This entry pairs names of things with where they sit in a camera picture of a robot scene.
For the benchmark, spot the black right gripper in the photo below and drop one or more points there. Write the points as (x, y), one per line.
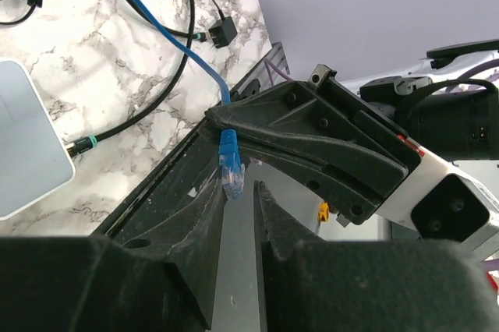
(325, 137)

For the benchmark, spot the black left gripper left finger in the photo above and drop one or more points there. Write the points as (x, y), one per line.
(162, 280)

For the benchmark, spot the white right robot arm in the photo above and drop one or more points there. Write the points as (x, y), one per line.
(443, 104)

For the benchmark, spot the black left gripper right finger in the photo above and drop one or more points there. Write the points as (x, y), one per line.
(306, 283)

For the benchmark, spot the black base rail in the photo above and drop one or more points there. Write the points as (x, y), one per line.
(170, 186)

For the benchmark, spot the white grey small switch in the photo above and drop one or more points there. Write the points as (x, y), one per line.
(34, 161)

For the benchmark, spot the small black power adapter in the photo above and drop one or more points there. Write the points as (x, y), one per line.
(223, 31)

